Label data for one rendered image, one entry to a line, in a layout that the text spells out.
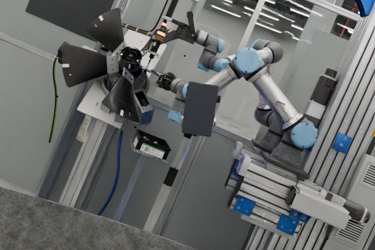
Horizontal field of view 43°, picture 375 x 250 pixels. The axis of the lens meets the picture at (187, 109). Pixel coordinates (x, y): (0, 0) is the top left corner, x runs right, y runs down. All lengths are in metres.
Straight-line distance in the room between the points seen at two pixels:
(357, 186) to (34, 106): 2.18
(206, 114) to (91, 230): 0.92
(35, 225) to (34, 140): 2.64
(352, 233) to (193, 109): 1.25
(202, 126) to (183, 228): 1.76
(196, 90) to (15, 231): 1.00
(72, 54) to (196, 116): 1.02
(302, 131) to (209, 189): 1.30
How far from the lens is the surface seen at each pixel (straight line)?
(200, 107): 1.74
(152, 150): 2.34
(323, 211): 2.30
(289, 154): 2.34
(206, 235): 3.43
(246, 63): 2.17
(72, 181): 2.82
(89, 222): 0.91
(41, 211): 0.90
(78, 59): 2.56
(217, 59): 2.48
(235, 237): 3.43
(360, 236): 2.67
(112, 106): 2.38
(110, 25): 2.73
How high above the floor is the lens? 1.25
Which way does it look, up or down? 4 degrees down
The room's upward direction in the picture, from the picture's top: 23 degrees clockwise
